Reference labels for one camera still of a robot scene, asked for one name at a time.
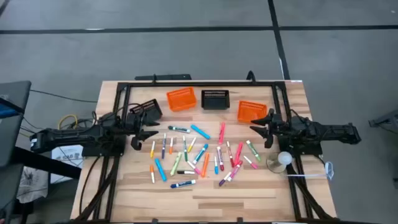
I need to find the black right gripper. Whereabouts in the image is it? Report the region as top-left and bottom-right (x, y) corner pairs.
(249, 108), (285, 149)

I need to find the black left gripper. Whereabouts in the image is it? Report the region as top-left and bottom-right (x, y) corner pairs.
(126, 111), (161, 152)

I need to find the light green Expo whiteboard marker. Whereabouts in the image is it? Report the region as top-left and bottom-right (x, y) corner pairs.
(246, 139), (262, 162)

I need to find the dark green Expo whiteboard marker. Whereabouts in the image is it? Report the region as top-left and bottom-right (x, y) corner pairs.
(168, 125), (191, 134)

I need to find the blue Sharpie highlighter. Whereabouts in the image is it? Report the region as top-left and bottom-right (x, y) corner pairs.
(190, 124), (211, 140)
(154, 158), (168, 182)

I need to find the pink Expo whiteboard marker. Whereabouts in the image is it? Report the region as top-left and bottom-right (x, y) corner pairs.
(228, 160), (243, 181)

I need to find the teal Expo whiteboard marker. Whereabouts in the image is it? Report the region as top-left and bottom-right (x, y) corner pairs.
(192, 143), (209, 166)

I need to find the blue Expo whiteboard marker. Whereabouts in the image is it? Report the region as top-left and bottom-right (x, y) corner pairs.
(170, 179), (197, 189)

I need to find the orange Sharpie highlighter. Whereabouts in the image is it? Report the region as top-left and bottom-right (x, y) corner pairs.
(201, 152), (210, 178)

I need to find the orange plastic lattice basket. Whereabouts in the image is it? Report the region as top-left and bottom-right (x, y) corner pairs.
(166, 86), (198, 113)
(237, 100), (268, 124)

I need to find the black plastic lattice basket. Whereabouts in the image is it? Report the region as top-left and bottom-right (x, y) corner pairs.
(201, 89), (231, 110)
(129, 98), (164, 123)

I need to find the pink cap thin white marker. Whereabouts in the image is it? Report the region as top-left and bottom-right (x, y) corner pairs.
(243, 155), (259, 170)
(187, 160), (202, 175)

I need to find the white globe lamp brass base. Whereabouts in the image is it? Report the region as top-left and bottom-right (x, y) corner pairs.
(266, 151), (294, 174)

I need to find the black flat bar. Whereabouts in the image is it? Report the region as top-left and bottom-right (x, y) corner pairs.
(134, 73), (192, 81)

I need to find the purple cap thin white marker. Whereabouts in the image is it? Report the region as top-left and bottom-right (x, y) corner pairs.
(218, 172), (233, 187)

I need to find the black diagonal stand leg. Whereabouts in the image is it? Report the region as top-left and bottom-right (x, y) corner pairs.
(12, 146), (82, 180)

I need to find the grey stand leg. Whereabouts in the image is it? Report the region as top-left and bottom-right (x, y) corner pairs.
(368, 108), (398, 128)

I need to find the white printed bag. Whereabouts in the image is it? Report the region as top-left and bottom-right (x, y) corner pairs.
(16, 166), (49, 203)

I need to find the dark grey side desk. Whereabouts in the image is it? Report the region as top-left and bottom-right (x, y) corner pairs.
(0, 80), (32, 169)

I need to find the laptop with blue screen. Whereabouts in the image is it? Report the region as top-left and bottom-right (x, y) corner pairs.
(0, 98), (25, 119)

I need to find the white lamp cord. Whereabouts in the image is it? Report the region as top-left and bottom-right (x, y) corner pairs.
(285, 161), (335, 181)

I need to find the yellow cable loop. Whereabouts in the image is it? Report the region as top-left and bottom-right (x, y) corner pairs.
(57, 114), (78, 131)

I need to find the black cable bundle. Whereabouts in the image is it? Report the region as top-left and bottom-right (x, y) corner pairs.
(287, 164), (332, 221)
(76, 154), (121, 222)

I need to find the thin black floor cable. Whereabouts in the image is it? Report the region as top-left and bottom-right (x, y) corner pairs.
(30, 89), (99, 103)

